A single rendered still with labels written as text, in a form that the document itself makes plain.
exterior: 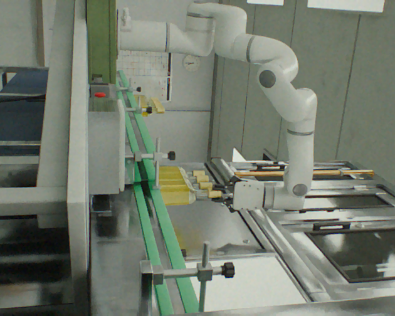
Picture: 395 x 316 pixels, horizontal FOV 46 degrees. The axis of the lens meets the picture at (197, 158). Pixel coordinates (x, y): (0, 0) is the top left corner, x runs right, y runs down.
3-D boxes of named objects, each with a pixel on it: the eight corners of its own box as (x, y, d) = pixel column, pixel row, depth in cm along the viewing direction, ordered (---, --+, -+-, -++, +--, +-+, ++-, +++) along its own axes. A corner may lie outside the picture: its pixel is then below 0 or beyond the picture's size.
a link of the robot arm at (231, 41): (244, 64, 142) (251, 10, 135) (178, 51, 152) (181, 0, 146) (256, 60, 150) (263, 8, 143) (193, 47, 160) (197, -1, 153)
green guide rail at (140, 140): (133, 160, 144) (158, 159, 146) (133, 157, 144) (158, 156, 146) (111, 71, 305) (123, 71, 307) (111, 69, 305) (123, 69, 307)
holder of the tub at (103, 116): (88, 213, 122) (118, 212, 124) (87, 111, 113) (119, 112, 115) (89, 188, 138) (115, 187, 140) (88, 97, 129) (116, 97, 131)
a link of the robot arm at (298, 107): (269, 118, 154) (251, 131, 142) (273, 54, 146) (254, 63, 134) (318, 126, 146) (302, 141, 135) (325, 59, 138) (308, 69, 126)
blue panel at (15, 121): (-52, 208, 142) (91, 203, 151) (-58, 153, 136) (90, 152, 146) (21, 98, 288) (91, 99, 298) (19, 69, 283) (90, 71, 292)
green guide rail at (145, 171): (133, 182, 147) (158, 181, 148) (133, 179, 146) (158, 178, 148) (111, 82, 308) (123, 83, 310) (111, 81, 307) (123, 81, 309)
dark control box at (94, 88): (89, 104, 199) (109, 105, 201) (89, 86, 197) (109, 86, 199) (89, 100, 207) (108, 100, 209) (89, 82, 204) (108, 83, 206)
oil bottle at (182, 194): (131, 207, 148) (197, 205, 152) (131, 190, 146) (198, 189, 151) (130, 200, 153) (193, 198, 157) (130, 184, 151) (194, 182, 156)
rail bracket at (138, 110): (120, 114, 194) (152, 114, 197) (120, 96, 192) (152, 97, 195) (120, 111, 198) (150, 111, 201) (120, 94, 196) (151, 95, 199)
